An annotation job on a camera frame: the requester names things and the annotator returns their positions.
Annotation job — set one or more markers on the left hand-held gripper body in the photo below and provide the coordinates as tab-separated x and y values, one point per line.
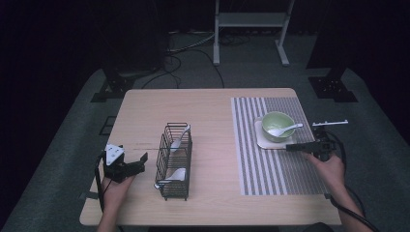
112	156

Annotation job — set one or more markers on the grey striped placemat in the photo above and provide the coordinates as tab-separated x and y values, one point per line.
257	170

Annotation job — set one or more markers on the black stand base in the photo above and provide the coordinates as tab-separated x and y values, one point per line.
112	87
332	87

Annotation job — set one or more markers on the person's right hand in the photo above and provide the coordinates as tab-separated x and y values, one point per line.
332	172

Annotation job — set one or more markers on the person's left hand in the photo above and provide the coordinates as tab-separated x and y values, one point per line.
114	193

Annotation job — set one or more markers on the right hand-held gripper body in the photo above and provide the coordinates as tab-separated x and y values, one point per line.
324	146

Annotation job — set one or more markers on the white metal stand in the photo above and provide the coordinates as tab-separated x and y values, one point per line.
251	19

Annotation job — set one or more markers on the white ceramic spoon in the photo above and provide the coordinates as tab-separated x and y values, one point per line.
179	174
175	145
277	132

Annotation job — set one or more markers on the green bowl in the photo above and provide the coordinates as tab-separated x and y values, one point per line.
274	121

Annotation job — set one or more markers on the white square coaster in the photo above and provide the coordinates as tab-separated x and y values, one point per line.
274	145

